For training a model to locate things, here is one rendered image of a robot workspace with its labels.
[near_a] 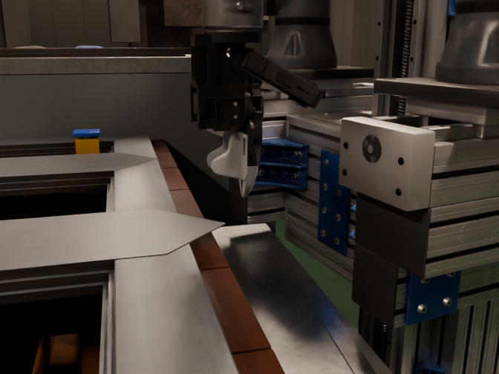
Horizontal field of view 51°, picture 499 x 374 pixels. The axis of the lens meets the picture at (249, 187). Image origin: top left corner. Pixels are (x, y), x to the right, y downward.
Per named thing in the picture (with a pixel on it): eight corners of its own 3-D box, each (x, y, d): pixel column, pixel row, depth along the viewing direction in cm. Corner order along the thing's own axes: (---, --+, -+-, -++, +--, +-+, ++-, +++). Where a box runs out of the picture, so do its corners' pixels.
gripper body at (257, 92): (191, 126, 70) (188, 33, 67) (252, 124, 72) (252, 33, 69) (200, 135, 63) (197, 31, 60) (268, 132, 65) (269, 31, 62)
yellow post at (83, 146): (82, 218, 125) (75, 139, 120) (83, 212, 130) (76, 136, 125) (103, 217, 126) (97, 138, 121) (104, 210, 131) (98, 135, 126)
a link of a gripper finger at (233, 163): (209, 198, 69) (208, 129, 67) (252, 195, 71) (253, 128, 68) (214, 205, 66) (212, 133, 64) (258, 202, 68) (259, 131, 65)
